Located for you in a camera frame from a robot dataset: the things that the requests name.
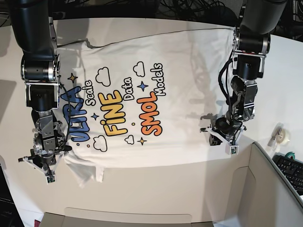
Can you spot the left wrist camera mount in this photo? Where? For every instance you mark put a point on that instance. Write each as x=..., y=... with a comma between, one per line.
x=225, y=142

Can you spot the black computer keyboard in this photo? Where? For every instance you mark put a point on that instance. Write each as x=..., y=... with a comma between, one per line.
x=293, y=171

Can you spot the black monitor corner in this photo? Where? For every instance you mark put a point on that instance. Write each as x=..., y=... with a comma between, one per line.
x=9, y=216

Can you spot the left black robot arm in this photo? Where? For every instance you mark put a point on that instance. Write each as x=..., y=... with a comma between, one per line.
x=237, y=78

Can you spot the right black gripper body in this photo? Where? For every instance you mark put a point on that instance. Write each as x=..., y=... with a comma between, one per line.
x=47, y=163

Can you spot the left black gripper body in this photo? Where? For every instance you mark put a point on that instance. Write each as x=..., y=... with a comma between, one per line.
x=230, y=131

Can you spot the beige partition box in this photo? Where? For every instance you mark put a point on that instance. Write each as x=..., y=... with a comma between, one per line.
x=259, y=196

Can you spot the white printed t-shirt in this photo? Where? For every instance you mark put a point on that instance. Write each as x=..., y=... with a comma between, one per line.
x=142, y=102

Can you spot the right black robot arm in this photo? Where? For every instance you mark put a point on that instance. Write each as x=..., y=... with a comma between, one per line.
x=33, y=28

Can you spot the green tape roll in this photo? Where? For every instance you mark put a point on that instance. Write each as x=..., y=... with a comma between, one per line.
x=290, y=155

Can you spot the clear tape dispenser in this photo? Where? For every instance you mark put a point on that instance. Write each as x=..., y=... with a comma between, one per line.
x=279, y=137

